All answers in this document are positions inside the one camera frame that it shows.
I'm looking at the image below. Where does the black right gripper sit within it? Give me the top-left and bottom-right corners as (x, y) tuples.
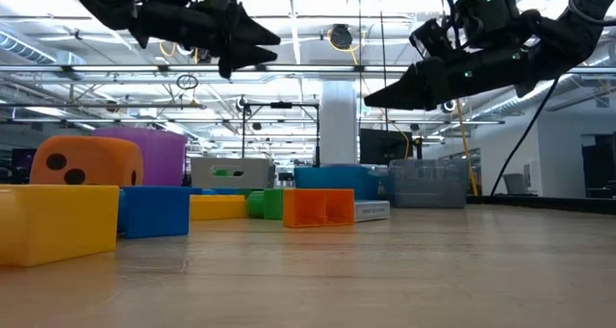
(364, 46), (535, 112)

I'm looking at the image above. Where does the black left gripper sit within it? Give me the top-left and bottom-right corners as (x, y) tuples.
(129, 0), (282, 79)

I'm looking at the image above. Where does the blue toy block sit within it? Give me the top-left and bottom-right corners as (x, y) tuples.
(190, 187), (264, 196)

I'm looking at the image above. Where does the orange foam die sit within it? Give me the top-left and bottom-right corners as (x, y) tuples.
(29, 135), (144, 188)

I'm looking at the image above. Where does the black monitor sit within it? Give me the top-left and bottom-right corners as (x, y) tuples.
(359, 128), (413, 165)

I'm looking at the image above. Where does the white building pillar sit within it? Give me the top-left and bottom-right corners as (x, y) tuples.
(320, 80), (360, 168)

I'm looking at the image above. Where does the dark grey translucent bin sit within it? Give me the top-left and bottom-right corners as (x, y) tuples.
(387, 158), (469, 209)

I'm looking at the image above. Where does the grey overhead beam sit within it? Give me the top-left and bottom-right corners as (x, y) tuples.
(0, 63), (616, 74)

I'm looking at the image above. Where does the teal plastic bin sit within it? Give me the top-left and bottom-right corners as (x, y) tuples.
(293, 164), (381, 202)

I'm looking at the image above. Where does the blue-backed card box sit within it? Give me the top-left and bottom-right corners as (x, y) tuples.
(354, 199), (392, 223)

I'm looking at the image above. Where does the light grey plastic bin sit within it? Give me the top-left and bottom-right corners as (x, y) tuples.
(190, 157), (277, 189)

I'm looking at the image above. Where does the distant grey waste bin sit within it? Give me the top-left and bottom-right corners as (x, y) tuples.
(502, 172), (530, 195)

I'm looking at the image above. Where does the purple pumpkin-face bucket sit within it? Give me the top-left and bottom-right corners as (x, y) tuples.
(91, 127), (189, 188)

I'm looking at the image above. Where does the orange wedge block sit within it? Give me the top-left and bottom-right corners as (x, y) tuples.
(282, 188), (357, 229)

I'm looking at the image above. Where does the yellow flat block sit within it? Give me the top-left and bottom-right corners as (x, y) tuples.
(189, 193), (249, 221)

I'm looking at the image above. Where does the blue toy brick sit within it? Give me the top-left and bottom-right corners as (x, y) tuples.
(117, 186), (193, 240)

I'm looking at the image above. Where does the black cabinet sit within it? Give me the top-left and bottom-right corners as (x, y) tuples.
(580, 133), (616, 199)

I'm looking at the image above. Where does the yellow toy brick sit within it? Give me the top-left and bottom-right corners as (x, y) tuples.
(0, 183), (120, 268)

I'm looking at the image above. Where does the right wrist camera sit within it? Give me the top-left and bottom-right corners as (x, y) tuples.
(408, 17), (456, 63)

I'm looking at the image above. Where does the black stand frame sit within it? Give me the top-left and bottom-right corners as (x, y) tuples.
(242, 101), (321, 168)

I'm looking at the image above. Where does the yellow hanging cable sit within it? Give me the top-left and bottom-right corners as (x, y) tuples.
(454, 99), (479, 197)

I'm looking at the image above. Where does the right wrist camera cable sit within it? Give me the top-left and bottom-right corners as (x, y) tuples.
(427, 0), (458, 34)

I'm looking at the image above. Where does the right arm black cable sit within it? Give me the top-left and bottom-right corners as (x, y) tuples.
(488, 76), (562, 198)

